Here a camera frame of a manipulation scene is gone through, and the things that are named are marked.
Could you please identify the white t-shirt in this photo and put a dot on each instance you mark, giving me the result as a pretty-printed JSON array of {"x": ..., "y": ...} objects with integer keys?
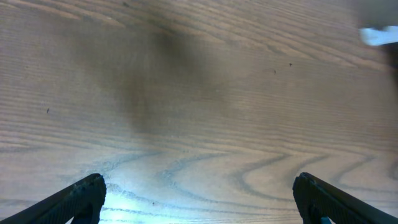
[{"x": 374, "y": 37}]

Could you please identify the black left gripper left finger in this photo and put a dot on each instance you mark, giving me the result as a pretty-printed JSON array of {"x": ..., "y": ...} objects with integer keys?
[{"x": 79, "y": 203}]

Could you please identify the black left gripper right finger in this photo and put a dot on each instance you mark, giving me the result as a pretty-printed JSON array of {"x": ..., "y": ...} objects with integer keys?
[{"x": 318, "y": 202}]

